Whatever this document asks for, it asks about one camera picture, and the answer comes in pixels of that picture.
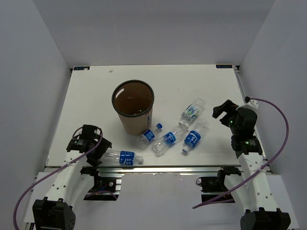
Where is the clear bottle green blue label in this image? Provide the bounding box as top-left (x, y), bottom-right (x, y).
top-left (178, 98), bottom-right (205, 125)

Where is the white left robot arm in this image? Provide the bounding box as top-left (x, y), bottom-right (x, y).
top-left (32, 125), bottom-right (112, 230)

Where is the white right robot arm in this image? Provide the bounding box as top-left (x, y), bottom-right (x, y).
top-left (213, 100), bottom-right (291, 230)

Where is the brown cylindrical paper bin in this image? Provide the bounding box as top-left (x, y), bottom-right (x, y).
top-left (111, 80), bottom-right (154, 135)

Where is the small clear bottle blue cap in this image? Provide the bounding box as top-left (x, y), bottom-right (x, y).
top-left (136, 123), bottom-right (163, 149)

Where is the blue sticker back right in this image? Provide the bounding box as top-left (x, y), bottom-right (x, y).
top-left (215, 64), bottom-right (233, 69)

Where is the blue sticker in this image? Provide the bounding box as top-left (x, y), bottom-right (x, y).
top-left (215, 64), bottom-right (233, 69)
top-left (73, 66), bottom-right (90, 71)

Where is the blue sticker back left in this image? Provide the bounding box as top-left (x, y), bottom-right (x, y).
top-left (73, 66), bottom-right (90, 71)

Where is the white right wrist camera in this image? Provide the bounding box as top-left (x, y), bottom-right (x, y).
top-left (236, 96), bottom-right (259, 112)

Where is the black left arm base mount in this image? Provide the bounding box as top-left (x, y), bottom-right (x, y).
top-left (81, 168), bottom-right (121, 201)

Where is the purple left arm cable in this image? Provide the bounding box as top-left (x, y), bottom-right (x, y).
top-left (13, 126), bottom-right (104, 230)

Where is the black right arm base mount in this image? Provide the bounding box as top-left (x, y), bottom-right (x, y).
top-left (196, 166), bottom-right (241, 202)

